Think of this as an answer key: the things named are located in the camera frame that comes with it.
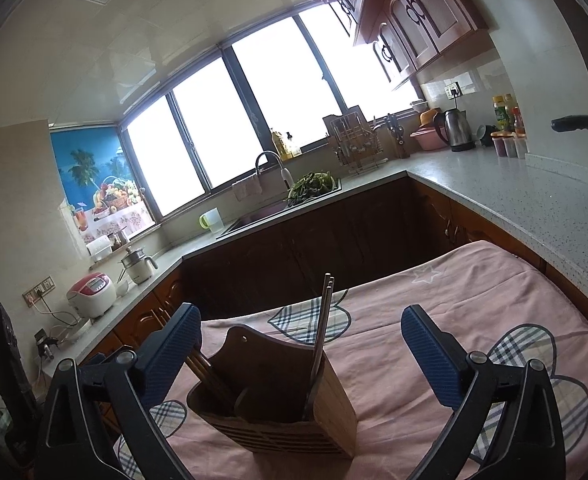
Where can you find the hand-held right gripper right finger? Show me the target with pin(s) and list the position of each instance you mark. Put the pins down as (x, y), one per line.
(429, 360)

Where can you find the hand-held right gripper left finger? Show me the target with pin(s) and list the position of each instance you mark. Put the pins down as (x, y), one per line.
(173, 355)

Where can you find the wooden utensil holder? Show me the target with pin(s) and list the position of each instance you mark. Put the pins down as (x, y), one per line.
(284, 420)

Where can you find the pink plaid heart tablecloth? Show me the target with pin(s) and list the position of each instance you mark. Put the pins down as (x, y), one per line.
(399, 300)

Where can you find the small white electric pot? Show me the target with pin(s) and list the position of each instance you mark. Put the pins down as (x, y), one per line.
(138, 267)

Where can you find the white red rice cooker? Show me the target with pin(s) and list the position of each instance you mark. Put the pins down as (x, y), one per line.
(91, 295)

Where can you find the paper towel roll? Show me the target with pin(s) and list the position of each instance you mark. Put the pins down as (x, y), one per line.
(98, 247)

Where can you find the kitchen sink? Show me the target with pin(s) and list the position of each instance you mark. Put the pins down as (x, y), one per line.
(264, 217)

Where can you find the pink dish towel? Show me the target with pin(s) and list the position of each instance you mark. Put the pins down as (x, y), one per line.
(247, 188)

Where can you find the printed fruit roller blind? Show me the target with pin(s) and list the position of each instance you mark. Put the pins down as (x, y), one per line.
(98, 180)

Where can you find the green vegetables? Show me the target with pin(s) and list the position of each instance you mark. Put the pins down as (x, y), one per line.
(311, 187)

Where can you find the pink plastic basin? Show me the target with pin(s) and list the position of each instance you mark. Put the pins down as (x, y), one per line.
(426, 140)

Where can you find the chrome kitchen faucet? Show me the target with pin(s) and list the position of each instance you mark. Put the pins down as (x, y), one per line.
(274, 157)

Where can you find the knife block with scissors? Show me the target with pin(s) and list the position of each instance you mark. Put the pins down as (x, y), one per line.
(398, 137)

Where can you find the steel electric kettle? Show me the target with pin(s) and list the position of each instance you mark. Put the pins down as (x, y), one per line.
(456, 130)

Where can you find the dark mug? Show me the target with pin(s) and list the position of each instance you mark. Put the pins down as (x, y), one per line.
(485, 135)

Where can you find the metal dish rack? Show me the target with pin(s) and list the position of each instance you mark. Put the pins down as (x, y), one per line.
(354, 140)

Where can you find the kitchen window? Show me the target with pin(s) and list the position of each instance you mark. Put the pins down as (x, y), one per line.
(213, 125)

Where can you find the cooking oil bottles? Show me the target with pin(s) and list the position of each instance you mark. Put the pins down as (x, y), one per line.
(284, 145)

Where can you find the stacked bowls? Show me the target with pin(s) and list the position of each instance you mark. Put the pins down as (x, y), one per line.
(424, 115)

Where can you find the condiment bottles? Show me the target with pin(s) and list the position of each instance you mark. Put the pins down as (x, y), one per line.
(506, 115)

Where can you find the wooden upper cabinets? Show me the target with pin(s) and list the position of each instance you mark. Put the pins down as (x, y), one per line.
(409, 15)

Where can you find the wall power outlet strip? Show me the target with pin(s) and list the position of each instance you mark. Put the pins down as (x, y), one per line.
(38, 290)

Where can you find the white wall socket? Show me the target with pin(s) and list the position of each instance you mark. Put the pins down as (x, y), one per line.
(453, 90)

